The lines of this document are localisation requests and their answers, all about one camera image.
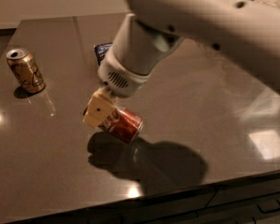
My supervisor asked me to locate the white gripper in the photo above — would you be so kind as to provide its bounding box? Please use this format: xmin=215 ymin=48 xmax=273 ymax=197
xmin=83 ymin=49 xmax=149 ymax=128

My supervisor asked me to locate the red coke can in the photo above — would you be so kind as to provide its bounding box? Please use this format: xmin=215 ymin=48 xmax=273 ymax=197
xmin=84 ymin=108 xmax=143 ymax=144

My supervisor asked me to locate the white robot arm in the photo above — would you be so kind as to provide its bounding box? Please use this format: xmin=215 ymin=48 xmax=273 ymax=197
xmin=84 ymin=0 xmax=280 ymax=127

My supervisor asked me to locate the gold soda can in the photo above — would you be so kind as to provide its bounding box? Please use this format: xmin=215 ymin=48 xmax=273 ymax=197
xmin=7 ymin=48 xmax=46 ymax=93

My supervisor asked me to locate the blue kettle chip bag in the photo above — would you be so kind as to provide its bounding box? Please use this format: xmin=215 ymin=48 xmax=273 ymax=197
xmin=94 ymin=42 xmax=112 ymax=64

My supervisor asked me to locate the black drawer handle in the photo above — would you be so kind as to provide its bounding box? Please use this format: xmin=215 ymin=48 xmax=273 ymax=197
xmin=257 ymin=200 xmax=280 ymax=215

